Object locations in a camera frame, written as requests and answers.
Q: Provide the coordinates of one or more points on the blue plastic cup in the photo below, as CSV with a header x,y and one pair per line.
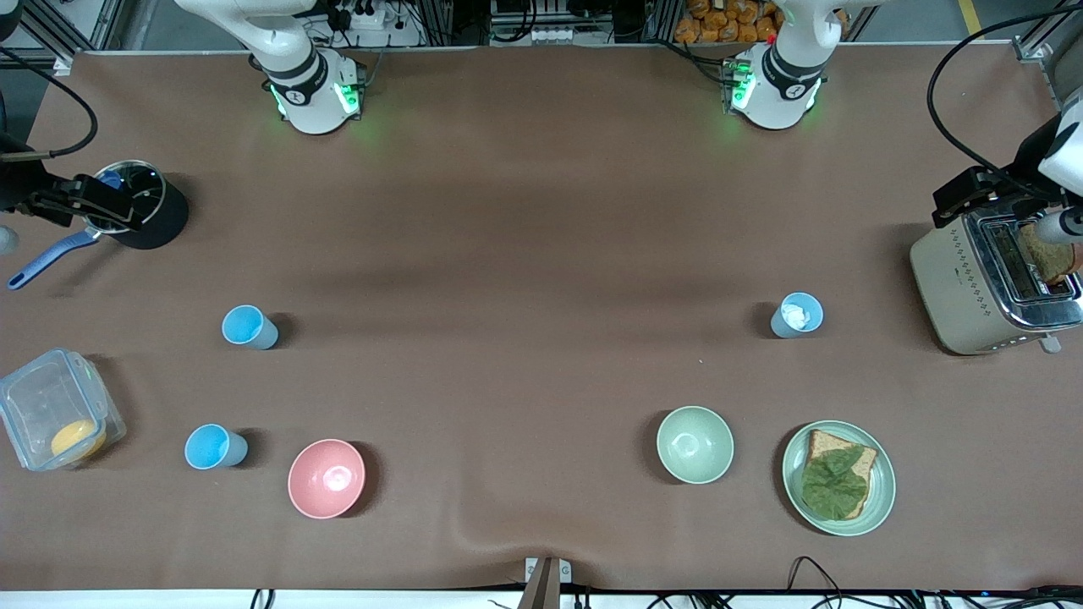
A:
x,y
245,326
795,317
210,447

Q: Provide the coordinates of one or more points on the green lettuce leaf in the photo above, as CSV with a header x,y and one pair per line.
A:
x,y
833,486

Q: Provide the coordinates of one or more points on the glass pot lid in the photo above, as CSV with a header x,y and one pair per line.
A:
x,y
135,190

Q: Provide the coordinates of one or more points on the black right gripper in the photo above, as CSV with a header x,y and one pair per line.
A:
x,y
17,184

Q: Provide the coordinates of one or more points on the white power strip with plugs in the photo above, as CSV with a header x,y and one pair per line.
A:
x,y
364,15

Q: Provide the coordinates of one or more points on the orange food piece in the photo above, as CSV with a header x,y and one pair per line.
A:
x,y
76,438

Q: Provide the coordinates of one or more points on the pale green plate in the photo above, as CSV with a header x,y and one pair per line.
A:
x,y
884,491

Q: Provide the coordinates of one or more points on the brown toast slice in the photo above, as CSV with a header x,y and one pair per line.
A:
x,y
1049,254

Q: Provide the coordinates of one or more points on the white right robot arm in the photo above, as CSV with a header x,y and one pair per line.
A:
x,y
309,85

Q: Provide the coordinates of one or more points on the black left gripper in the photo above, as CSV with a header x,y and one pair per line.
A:
x,y
1025,161

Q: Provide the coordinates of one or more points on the beige and chrome toaster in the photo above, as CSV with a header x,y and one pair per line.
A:
x,y
952,288

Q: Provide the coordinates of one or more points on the aluminium frame post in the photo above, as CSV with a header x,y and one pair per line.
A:
x,y
1041,42

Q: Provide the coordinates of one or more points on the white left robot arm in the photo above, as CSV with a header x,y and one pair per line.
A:
x,y
778,85

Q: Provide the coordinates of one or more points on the bag of orange buns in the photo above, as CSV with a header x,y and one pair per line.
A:
x,y
728,21

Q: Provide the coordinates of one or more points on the clear plastic food container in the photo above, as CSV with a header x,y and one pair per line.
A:
x,y
34,406

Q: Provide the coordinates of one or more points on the pink bowl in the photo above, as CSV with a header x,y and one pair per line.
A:
x,y
326,478

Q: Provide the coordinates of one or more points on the metal table bracket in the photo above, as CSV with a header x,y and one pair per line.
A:
x,y
546,584

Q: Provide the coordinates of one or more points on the pale green bowl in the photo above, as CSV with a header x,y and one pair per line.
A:
x,y
695,445

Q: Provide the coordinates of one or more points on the brown bread slice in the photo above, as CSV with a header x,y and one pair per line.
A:
x,y
825,441

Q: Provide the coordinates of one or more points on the small white power strip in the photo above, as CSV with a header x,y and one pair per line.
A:
x,y
554,35

